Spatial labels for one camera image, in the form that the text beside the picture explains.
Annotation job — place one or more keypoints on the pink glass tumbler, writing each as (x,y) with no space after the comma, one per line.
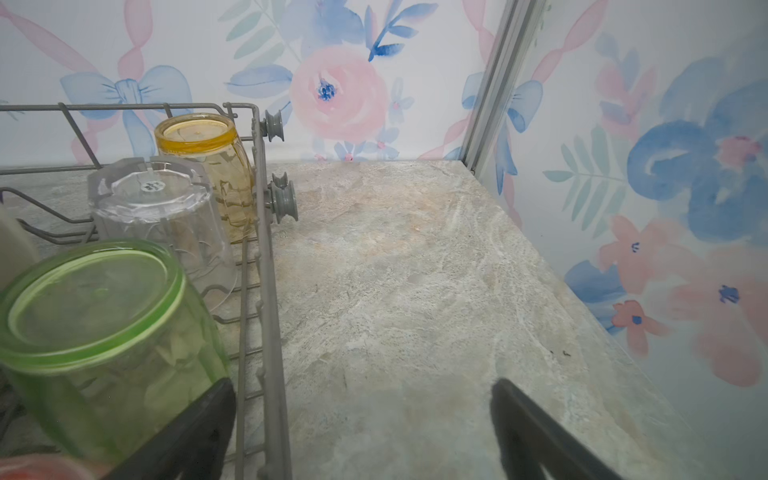
(45,467)

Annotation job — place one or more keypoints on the grey wire dish rack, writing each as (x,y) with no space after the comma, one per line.
(259,356)

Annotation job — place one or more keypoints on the amber glass tumbler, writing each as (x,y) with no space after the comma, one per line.
(212,140)

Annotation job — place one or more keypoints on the green glass tumbler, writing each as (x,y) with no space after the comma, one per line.
(106,344)

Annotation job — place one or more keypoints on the clear glass tumbler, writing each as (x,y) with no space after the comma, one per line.
(170,201)

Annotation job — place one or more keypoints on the aluminium right corner post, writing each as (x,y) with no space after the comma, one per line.
(514,36)

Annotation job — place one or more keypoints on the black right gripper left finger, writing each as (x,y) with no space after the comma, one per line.
(192,446)

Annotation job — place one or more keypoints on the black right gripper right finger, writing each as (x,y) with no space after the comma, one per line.
(533,445)

